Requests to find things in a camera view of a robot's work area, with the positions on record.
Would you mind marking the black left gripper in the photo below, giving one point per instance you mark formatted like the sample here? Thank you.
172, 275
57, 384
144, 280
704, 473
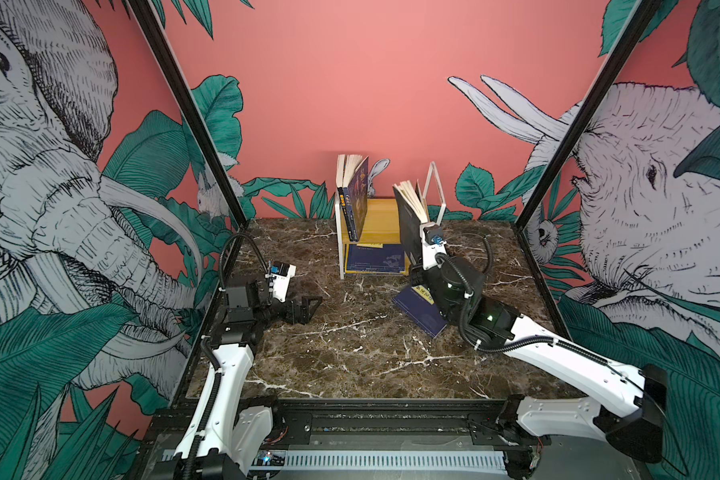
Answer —
302, 315

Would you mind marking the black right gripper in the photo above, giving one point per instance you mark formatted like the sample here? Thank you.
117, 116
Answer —
420, 276

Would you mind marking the dark blue book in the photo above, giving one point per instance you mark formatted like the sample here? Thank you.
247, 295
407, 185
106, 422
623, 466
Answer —
418, 304
375, 259

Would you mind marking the black book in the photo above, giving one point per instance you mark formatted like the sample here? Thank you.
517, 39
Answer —
412, 212
347, 165

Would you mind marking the dark book with portrait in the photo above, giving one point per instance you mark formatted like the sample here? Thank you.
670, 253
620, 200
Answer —
359, 194

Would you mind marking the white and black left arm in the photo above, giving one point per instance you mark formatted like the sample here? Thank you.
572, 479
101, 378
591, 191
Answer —
222, 442

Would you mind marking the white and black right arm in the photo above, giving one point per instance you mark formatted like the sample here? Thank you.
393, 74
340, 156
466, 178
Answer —
623, 405

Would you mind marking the black book standing on shelf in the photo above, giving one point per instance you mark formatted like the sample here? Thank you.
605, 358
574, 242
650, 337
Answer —
347, 165

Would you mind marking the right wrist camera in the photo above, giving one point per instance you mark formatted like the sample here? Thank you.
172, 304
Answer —
432, 244

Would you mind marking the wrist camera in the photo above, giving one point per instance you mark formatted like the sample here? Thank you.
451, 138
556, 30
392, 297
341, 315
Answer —
279, 276
432, 244

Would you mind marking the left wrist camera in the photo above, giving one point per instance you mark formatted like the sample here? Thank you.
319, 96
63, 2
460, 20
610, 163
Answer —
279, 276

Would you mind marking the wooden shelf with white frame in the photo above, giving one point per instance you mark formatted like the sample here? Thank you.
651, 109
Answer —
381, 224

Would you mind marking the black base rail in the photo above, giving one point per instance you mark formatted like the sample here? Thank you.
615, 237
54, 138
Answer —
511, 424

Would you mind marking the white slotted cable duct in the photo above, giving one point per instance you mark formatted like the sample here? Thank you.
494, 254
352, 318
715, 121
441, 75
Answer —
313, 460

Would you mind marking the black left frame post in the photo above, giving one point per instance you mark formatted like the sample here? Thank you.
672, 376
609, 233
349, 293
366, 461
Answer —
145, 14

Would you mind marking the black frame post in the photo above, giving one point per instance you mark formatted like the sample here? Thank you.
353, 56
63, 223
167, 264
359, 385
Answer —
627, 39
145, 14

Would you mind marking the black right frame post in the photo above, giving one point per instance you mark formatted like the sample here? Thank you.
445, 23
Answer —
627, 39

